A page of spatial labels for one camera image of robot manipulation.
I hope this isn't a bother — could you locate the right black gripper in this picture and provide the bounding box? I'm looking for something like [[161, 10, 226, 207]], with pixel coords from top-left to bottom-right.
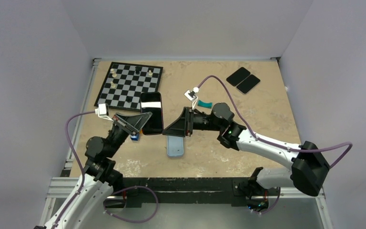
[[163, 107, 223, 138]]

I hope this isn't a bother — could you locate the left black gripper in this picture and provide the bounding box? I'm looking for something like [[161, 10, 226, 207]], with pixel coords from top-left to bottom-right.
[[105, 111, 152, 158]]

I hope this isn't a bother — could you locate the light blue phone case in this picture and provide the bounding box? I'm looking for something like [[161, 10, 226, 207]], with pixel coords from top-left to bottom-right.
[[166, 136, 184, 157]]

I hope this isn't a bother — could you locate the black phone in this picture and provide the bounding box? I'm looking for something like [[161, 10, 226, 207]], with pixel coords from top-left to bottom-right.
[[226, 67, 251, 86]]

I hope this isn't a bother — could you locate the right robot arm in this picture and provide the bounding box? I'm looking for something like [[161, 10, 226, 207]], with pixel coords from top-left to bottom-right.
[[162, 103, 330, 197]]

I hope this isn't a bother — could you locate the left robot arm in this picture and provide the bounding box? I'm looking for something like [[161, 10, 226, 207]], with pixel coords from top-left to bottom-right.
[[42, 108, 152, 229]]

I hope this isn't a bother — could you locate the blue toy brick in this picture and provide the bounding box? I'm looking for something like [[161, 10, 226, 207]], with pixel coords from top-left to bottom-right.
[[130, 134, 140, 141]]

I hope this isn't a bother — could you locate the black white chessboard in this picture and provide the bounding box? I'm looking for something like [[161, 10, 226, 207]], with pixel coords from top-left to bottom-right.
[[94, 62, 163, 112]]

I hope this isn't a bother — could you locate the teal curved block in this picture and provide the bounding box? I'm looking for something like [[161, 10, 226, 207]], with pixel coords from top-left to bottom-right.
[[198, 100, 213, 109]]

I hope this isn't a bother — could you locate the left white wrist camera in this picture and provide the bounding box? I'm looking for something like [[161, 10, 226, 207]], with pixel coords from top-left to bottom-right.
[[95, 103, 112, 121]]

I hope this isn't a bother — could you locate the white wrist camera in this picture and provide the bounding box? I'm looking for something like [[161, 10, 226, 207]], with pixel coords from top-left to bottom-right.
[[184, 87, 199, 110], [95, 103, 112, 121]]

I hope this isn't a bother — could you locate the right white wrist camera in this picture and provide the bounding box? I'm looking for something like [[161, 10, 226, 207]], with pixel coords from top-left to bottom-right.
[[184, 87, 199, 110]]

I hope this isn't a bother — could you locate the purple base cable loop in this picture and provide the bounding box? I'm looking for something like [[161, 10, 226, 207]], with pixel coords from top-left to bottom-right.
[[102, 186, 159, 224]]

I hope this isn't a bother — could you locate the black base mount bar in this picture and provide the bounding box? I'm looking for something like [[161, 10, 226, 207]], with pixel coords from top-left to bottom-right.
[[101, 177, 280, 209]]

